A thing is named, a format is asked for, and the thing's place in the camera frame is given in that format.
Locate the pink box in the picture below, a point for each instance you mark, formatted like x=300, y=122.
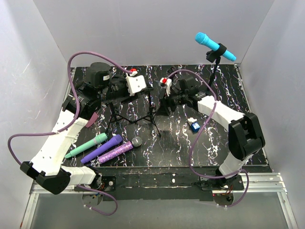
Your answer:
x=92, y=120

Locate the blue white small box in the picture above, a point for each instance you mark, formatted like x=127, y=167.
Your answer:
x=195, y=127

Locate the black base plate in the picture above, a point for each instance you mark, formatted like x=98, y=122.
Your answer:
x=153, y=183

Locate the mint green microphone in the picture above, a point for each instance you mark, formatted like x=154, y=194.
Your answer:
x=95, y=141

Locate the cyan microphone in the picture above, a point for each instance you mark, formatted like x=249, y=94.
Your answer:
x=217, y=48

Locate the black tripod mic stand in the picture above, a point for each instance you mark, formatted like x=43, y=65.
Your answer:
x=115, y=116

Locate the glitter purple microphone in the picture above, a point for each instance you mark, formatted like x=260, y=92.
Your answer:
x=135, y=142

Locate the round base mic stand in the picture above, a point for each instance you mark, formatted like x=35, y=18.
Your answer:
x=171, y=70

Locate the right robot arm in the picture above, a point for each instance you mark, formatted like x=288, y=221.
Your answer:
x=245, y=136

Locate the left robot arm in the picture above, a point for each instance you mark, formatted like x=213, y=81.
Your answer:
x=98, y=87

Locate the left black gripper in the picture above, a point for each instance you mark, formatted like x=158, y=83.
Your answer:
x=137, y=94

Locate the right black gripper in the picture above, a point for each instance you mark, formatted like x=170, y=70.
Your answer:
x=165, y=102

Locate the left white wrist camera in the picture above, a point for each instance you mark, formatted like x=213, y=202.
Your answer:
x=135, y=84

